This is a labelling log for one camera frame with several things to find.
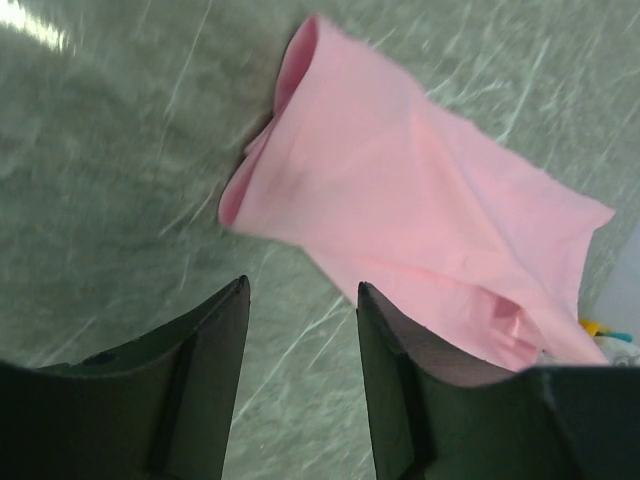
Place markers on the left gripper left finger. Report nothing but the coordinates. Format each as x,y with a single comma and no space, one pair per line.
157,407

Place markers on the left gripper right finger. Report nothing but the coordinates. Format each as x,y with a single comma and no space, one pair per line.
437,412

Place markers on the pink t shirt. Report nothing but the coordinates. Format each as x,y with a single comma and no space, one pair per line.
378,184

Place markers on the yellow plastic tray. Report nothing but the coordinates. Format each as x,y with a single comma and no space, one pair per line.
591,327

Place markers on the teal t shirt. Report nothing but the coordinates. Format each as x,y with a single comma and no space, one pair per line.
625,337

